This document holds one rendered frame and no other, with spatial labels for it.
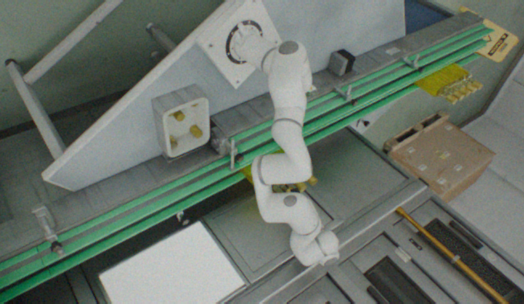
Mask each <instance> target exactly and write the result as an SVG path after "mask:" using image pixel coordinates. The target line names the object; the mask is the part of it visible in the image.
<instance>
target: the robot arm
mask: <svg viewBox="0 0 524 304"><path fill-rule="evenodd" d="M238 28H239V29H238V30H237V31H235V34H234V35H233V36H232V38H231V42H230V53H231V56H232V57H233V58H234V59H235V60H238V61H246V62H248V63H249V64H250V65H251V66H253V67H254V68H256V69H258V70H259V71H260V72H262V73H263V74H265V75H266V76H268V87H269V91H270V93H271V96H272V100H273V103H274V106H275V116H274V121H273V125H272V136H273V138H274V140H275V141H276V143H277V144H278V145H279V146H280V147H281V148H282V149H283V150H284V151H285V153H286V154H268V155H259V156H257V157H255V158H254V160H253V162H252V167H251V172H252V180H253V184H254V189H255V193H256V202H257V205H258V208H259V211H260V214H261V216H262V218H263V219H264V221H266V222H268V223H287V224H289V226H290V227H291V228H292V233H291V236H290V246H291V249H292V251H293V253H294V254H295V256H296V257H297V259H298V260H299V261H300V263H302V264H303V265H311V264H313V263H315V262H317V261H318V262H319V263H320V264H321V265H331V264H333V263H334V262H335V261H337V260H338V258H339V256H340V254H339V251H338V244H339V241H338V238H337V236H336V235H334V233H333V232H331V231H329V230H325V228H324V227H323V225H322V223H321V221H320V219H319V217H318V215H317V211H316V209H315V207H314V205H313V204H312V202H311V200H310V199H307V198H306V197H305V195H303V194H301V193H300V191H299V189H298V188H293V189H291V190H290V191H291V192H282V193H273V192H272V184H279V183H300V182H304V181H306V180H308V179H309V178H310V177H311V175H312V173H313V166H312V161H311V159H310V156H309V152H308V150H307V148H306V145H305V142H304V139H303V137H302V128H303V122H304V115H305V108H306V95H305V93H306V92H308V91H309V89H310V87H311V84H312V74H311V70H310V66H309V60H308V56H307V52H306V50H305V46H304V45H303V44H302V43H301V42H299V41H297V40H295V39H289V40H286V41H284V42H283V43H281V44H280V45H279V47H277V46H276V44H274V43H272V42H270V41H269V40H267V39H266V38H263V37H262V36H260V33H259V31H258V30H257V28H256V27H254V26H253V25H243V24H242V23H238Z"/></svg>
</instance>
